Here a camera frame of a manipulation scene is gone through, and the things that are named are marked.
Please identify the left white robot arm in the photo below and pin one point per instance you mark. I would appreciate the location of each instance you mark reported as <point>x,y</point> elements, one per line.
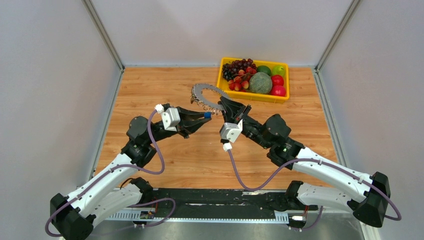
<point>75,215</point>

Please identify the right aluminium frame post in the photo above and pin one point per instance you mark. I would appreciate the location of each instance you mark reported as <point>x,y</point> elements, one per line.
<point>349,13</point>

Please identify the dark green lime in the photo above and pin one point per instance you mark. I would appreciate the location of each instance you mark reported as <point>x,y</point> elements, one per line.
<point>264,69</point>

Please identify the aluminium frame post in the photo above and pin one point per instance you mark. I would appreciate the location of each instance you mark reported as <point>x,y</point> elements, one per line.
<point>349,13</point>
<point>96,19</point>

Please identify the red apple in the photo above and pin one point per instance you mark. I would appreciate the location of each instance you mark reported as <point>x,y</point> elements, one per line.
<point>277,80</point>

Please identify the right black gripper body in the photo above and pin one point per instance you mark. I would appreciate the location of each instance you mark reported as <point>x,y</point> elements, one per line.
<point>252,128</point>

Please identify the left aluminium frame post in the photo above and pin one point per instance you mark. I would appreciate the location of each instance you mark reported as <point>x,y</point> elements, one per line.
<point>96,19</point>

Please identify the green netted melon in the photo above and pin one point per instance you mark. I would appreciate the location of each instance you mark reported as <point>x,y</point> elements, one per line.
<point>260,83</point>

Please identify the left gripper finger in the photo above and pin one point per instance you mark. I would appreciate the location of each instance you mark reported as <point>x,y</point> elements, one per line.
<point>191,126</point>
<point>190,115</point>

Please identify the blue tagged key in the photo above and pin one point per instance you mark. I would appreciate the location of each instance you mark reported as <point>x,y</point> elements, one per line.
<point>207,115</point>

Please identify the white slotted cable duct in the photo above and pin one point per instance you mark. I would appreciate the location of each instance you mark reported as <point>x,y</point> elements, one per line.
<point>135,215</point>

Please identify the pink red peach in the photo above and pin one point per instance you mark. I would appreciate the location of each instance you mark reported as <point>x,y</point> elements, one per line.
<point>278,90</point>

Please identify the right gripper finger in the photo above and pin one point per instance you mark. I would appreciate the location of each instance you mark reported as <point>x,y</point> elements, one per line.
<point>234,116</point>
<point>228,103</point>

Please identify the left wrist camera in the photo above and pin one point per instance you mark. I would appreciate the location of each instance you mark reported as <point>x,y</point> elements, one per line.
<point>170,117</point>

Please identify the dark grape bunch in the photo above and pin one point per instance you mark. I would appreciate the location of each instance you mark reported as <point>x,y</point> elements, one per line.
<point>236,66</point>

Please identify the red cherry bunch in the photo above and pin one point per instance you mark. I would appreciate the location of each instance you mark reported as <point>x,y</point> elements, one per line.
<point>239,79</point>

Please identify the light green pear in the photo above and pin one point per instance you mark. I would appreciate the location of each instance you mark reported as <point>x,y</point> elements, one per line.
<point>279,70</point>

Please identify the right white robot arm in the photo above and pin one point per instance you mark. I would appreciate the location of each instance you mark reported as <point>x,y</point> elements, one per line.
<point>365,196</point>

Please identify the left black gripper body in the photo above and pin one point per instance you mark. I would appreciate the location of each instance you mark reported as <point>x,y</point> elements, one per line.
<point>180,130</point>

